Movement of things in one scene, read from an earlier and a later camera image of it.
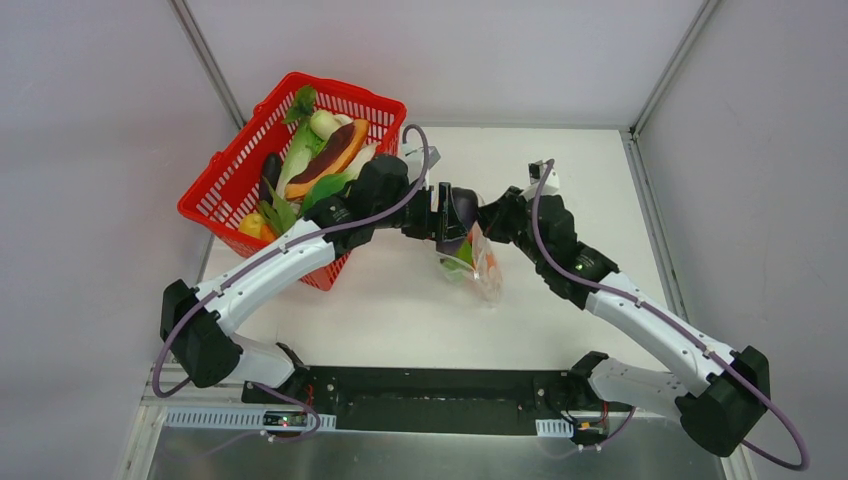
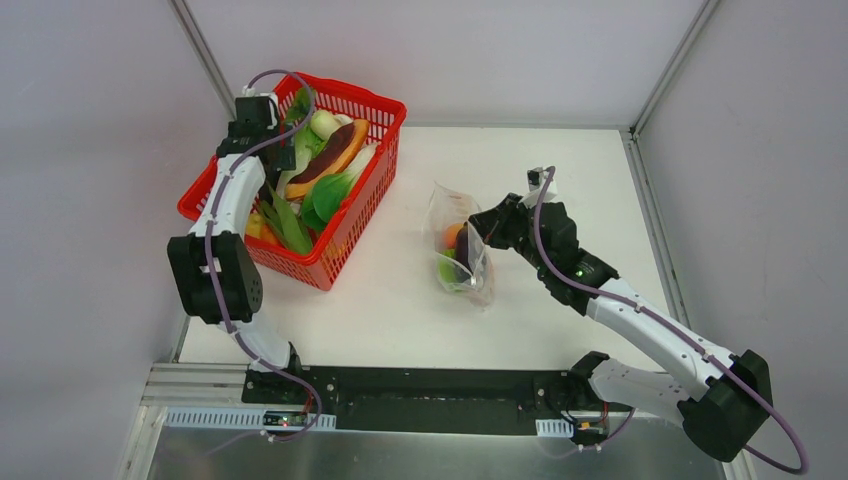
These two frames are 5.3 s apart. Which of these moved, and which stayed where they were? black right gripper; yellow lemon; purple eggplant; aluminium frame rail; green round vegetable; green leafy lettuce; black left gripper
Moved: green round vegetable; black left gripper; purple eggplant
Stayed: green leafy lettuce; yellow lemon; black right gripper; aluminium frame rail
